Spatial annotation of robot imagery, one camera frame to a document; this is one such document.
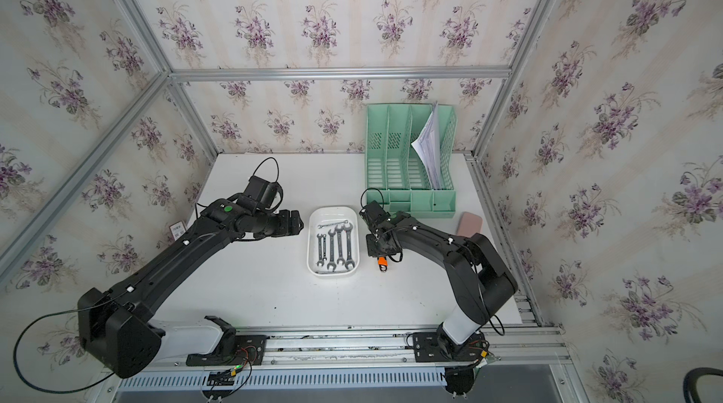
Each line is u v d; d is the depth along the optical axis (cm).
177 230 96
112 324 38
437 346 66
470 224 98
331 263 88
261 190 61
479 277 45
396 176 111
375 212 72
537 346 73
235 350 71
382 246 75
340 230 96
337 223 98
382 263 84
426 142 88
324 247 93
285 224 70
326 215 98
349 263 88
